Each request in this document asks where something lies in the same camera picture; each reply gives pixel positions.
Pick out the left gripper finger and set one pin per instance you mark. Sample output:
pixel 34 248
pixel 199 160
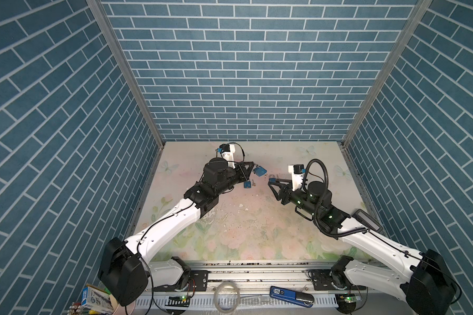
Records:
pixel 245 167
pixel 245 174

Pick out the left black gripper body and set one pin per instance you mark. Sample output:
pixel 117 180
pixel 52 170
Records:
pixel 244 171

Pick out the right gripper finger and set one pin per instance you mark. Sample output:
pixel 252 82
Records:
pixel 279 191
pixel 280 181

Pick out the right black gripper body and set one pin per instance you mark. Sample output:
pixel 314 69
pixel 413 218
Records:
pixel 285 191

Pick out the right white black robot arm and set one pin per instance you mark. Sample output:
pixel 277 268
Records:
pixel 421 279

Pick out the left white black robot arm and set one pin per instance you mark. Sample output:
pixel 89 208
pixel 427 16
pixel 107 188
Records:
pixel 124 268

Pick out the floral table mat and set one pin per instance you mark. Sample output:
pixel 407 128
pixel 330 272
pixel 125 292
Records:
pixel 249 224

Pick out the black calculator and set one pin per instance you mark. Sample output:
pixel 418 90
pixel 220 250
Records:
pixel 367 220

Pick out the blue black handheld device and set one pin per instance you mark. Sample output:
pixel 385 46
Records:
pixel 293 297

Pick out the white blue cardboard box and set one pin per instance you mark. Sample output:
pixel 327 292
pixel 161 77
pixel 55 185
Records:
pixel 96 300

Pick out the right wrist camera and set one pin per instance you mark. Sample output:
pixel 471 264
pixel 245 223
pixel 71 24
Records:
pixel 297 172

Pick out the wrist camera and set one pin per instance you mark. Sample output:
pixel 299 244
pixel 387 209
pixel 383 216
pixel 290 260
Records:
pixel 297 172
pixel 227 151

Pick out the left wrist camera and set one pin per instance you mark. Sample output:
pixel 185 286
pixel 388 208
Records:
pixel 227 151

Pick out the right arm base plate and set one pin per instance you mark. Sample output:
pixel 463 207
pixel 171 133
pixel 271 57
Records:
pixel 324 279

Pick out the aluminium rail frame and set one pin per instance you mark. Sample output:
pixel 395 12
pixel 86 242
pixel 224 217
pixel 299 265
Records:
pixel 254 281

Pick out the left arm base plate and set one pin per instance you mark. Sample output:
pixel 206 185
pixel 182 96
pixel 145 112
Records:
pixel 197 278

